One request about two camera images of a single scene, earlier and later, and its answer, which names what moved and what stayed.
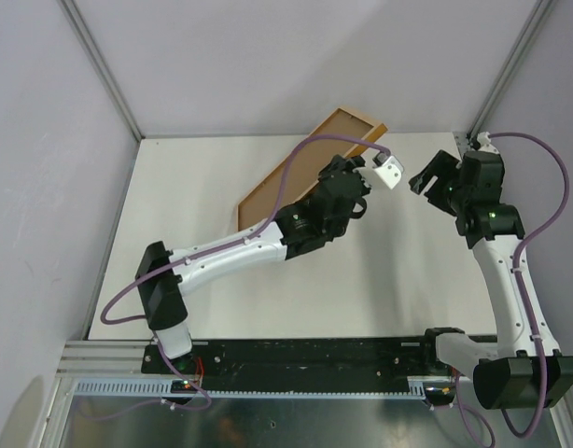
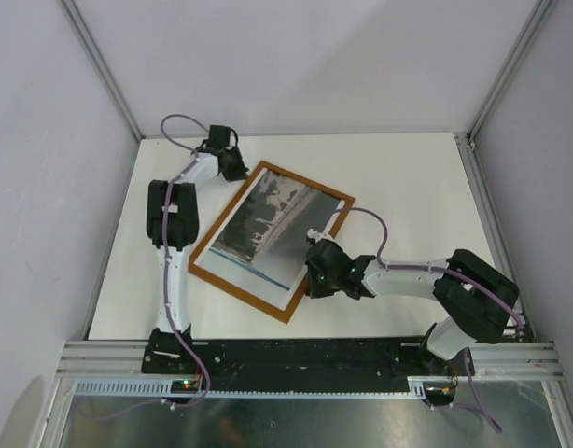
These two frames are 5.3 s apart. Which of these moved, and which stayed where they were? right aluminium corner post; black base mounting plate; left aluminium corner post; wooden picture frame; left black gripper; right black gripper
Moved: wooden picture frame; right black gripper; left black gripper
Stayed: black base mounting plate; right aluminium corner post; left aluminium corner post
